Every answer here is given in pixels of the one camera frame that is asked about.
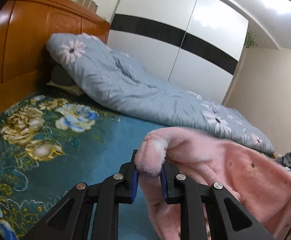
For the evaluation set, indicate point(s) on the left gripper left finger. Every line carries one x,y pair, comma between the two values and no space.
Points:
89,211

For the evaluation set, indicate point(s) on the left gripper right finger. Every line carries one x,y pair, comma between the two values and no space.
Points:
227,217

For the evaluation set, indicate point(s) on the pink fleece floral garment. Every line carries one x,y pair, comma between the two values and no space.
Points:
261,184

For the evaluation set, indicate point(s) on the teal floral bed blanket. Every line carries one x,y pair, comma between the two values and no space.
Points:
49,142

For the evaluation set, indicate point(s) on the dark pillow under quilt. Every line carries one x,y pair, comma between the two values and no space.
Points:
60,79

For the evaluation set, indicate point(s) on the light blue daisy quilt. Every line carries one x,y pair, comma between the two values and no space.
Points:
119,82

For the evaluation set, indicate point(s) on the green hanging plant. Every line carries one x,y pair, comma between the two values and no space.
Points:
250,40

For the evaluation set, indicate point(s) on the white black-striped wardrobe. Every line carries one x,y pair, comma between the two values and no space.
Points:
195,44

